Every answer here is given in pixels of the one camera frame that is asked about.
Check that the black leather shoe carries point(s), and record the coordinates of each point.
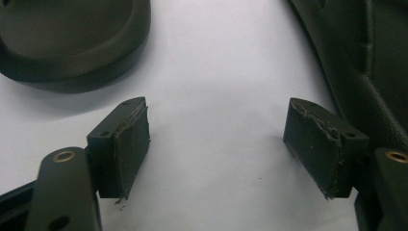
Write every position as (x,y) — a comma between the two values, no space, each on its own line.
(369,64)
(64,35)

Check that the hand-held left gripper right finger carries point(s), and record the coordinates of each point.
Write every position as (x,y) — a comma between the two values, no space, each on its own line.
(314,144)

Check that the white table mat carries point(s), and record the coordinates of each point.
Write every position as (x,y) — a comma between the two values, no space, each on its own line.
(218,96)

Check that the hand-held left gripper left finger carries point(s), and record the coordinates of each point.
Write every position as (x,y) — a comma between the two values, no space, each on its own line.
(128,150)

